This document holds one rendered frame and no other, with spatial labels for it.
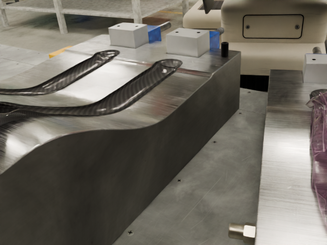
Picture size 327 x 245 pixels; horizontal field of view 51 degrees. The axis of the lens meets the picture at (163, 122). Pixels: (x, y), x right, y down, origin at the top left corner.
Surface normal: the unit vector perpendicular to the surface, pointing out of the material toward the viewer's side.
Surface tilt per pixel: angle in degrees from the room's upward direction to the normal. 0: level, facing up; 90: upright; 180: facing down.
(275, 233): 8
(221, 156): 0
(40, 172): 90
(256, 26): 98
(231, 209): 0
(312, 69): 90
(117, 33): 90
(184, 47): 90
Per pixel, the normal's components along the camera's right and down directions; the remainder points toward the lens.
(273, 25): -0.28, 0.62
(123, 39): -0.55, 0.46
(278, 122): -0.10, -0.82
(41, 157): 0.83, 0.22
